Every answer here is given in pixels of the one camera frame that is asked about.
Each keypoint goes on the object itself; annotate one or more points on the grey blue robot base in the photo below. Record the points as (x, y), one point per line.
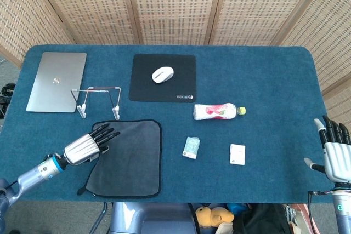
(153, 217)

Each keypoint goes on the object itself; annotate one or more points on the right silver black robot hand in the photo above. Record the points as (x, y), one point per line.
(338, 160)

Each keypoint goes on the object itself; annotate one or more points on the pink board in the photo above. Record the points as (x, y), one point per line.
(305, 214)

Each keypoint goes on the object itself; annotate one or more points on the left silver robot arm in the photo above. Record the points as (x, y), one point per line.
(35, 175)

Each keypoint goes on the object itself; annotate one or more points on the black equipment stand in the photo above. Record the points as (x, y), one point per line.
(6, 91)

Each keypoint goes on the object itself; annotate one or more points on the silver laptop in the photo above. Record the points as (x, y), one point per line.
(52, 67)

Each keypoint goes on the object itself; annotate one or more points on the yellow plush toy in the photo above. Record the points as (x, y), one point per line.
(211, 216)

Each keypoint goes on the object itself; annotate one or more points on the pink label bottle green cap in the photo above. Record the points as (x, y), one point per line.
(214, 111)

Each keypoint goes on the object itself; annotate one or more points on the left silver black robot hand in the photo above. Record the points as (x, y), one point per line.
(81, 149)

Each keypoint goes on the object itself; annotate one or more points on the pink white tissue pack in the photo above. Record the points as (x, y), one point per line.
(237, 154)

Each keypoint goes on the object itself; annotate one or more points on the blue object under table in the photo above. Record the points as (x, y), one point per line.
(237, 208)

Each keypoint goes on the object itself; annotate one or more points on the grey and blue cloth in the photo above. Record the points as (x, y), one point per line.
(131, 157)

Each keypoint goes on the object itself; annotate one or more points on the teal table cloth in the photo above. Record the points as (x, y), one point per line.
(246, 80)

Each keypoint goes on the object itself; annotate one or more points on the black bag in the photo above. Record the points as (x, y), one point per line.
(260, 220)

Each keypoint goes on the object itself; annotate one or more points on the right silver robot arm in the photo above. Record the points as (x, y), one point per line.
(342, 212)

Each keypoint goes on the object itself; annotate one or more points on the woven wooden folding screen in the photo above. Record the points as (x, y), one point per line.
(175, 6)

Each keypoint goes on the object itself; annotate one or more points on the green tissue pack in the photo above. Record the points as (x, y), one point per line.
(191, 147)

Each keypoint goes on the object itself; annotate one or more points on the black mouse pad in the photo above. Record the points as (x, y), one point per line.
(142, 88)

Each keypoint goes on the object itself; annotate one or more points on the white computer mouse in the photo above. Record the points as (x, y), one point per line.
(162, 74)

